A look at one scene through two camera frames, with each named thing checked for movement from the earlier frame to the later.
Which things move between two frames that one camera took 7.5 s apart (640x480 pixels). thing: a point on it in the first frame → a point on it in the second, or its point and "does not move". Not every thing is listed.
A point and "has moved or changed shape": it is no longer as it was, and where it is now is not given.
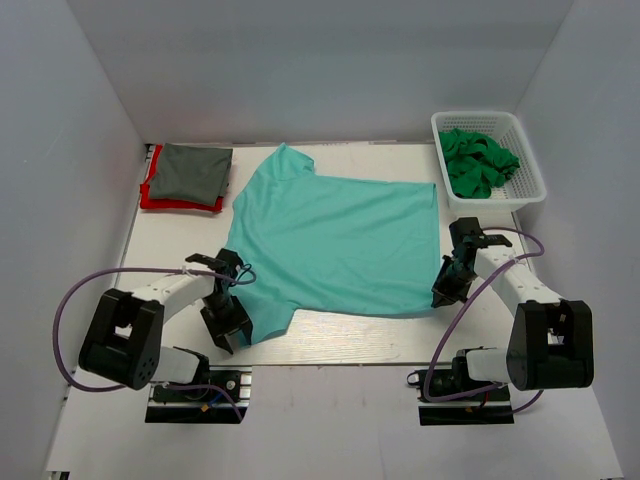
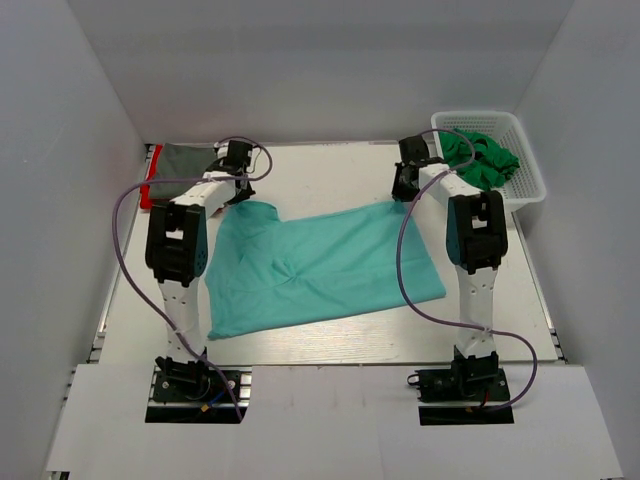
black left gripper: [240, 320] → [242, 196]
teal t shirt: [332, 244] has moved or changed shape
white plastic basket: [524, 187] does not move
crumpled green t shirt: [476, 163] does not move
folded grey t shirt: [191, 173] does not move
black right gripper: [445, 294] → [399, 192]
